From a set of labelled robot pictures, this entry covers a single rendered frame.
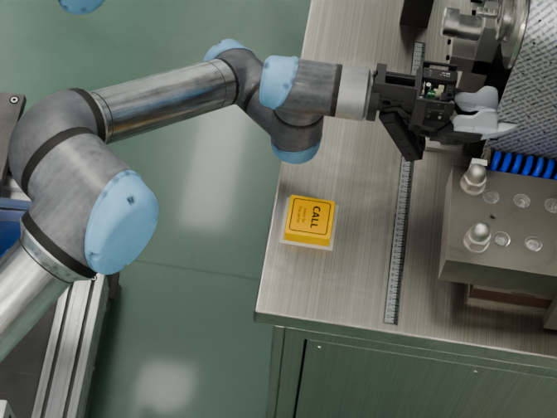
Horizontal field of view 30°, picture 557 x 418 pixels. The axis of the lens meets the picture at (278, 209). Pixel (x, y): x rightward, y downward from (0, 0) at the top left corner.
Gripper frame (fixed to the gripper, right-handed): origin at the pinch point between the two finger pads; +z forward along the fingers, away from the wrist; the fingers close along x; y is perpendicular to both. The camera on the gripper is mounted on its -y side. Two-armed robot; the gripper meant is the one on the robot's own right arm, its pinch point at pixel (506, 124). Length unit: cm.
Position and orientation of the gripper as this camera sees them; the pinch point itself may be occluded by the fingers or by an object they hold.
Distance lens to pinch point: 152.0
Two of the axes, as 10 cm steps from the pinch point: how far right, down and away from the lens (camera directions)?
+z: 9.9, 1.5, -0.4
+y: 0.4, -5.2, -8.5
